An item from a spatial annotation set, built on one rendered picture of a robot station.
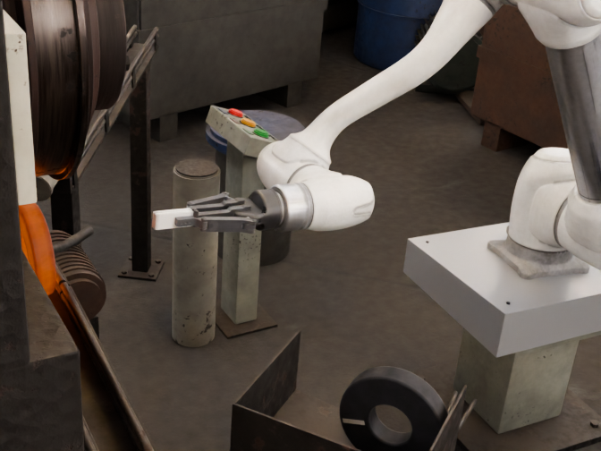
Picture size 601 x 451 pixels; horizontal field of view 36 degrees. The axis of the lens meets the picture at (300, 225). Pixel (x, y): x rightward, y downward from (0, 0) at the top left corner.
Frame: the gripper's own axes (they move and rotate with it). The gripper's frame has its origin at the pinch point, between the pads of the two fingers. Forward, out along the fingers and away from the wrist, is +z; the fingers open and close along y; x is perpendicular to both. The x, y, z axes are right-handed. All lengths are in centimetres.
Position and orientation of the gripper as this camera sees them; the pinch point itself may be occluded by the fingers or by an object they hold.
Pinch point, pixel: (173, 218)
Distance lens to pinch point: 162.8
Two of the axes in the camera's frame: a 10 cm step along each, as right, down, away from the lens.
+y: -4.9, -4.4, 7.5
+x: 1.5, -8.9, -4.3
